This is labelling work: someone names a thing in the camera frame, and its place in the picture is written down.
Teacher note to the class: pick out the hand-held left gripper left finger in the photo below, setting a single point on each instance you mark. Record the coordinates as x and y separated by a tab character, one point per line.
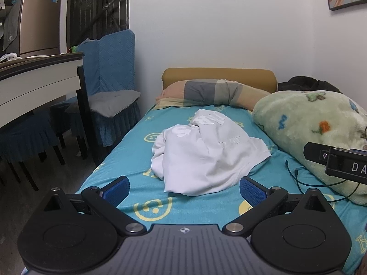
116	190

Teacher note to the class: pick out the tan padded headboard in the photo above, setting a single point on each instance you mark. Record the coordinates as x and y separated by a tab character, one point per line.
218	74

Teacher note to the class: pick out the dark clothing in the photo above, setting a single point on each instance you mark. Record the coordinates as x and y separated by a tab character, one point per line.
304	83

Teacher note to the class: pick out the white t-shirt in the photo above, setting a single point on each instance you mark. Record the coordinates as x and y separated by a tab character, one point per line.
206	160

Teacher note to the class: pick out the grey hanging bag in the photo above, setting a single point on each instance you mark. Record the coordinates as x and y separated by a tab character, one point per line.
11	25

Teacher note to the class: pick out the blue covered chair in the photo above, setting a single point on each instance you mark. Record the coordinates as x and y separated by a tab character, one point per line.
89	68
117	63
25	137

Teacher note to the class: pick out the green cup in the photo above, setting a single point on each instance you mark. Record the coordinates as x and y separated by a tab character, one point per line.
75	49

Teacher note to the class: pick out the green printed fleece blanket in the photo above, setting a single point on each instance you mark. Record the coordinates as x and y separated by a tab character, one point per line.
301	120

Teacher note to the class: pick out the plaid pillow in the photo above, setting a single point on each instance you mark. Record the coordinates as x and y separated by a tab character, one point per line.
200	93

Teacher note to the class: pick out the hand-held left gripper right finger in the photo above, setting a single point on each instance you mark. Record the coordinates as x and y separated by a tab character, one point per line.
252	192

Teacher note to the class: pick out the brown refrigerator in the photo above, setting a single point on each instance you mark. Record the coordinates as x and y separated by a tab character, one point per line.
40	23

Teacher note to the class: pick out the grey seat cushion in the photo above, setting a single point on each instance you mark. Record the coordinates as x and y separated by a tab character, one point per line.
109	100

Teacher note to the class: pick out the teal printed bed sheet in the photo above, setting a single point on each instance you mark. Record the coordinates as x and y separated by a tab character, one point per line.
137	160

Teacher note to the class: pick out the white and dark table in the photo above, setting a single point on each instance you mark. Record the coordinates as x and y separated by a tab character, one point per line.
34	80

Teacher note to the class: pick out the dark window grille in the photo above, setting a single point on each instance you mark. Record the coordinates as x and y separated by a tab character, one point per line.
86	5

